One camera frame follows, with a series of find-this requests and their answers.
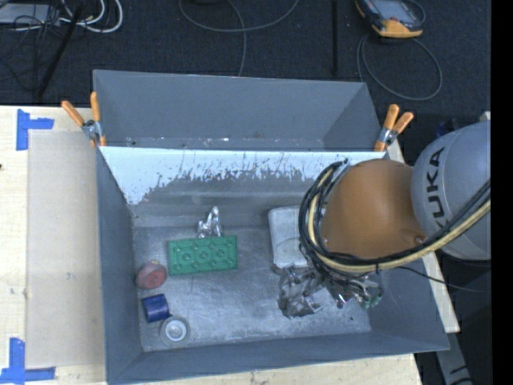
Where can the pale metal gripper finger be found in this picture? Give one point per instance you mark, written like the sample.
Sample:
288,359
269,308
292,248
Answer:
301,308
296,282

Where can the white rectangular box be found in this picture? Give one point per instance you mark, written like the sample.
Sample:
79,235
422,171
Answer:
284,235

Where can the grey metal bin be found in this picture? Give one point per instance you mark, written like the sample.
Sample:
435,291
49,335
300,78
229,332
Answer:
248,295

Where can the dark green flat block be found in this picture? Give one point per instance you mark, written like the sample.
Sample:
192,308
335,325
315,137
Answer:
202,255

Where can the blue cylinder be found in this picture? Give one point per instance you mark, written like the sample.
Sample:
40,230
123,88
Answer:
155,308

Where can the red-brown round disc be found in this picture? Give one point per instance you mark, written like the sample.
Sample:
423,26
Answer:
151,276

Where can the pale wood board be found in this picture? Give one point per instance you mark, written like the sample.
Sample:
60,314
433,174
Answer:
60,235

